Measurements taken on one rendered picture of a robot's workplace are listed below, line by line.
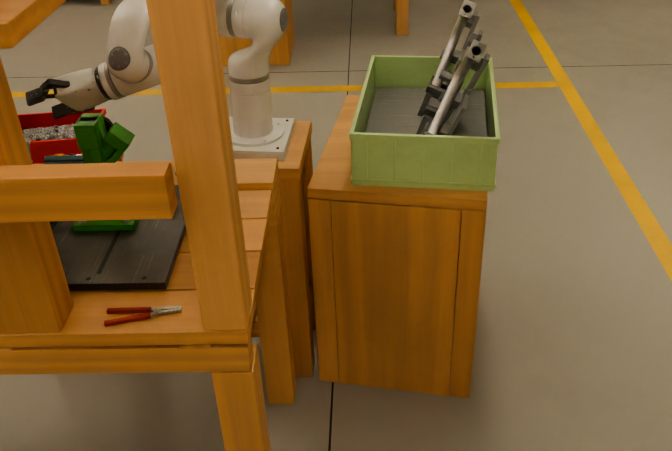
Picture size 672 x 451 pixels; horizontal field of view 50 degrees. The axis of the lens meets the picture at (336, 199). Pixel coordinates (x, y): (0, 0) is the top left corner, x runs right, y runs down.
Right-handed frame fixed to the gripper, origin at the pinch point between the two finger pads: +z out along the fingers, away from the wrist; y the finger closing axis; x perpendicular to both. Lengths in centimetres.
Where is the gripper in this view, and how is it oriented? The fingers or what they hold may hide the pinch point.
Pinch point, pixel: (44, 105)
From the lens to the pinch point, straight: 172.9
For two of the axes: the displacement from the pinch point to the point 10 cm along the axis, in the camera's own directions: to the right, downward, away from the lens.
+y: -2.3, -2.0, -9.5
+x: 2.5, 9.3, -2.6
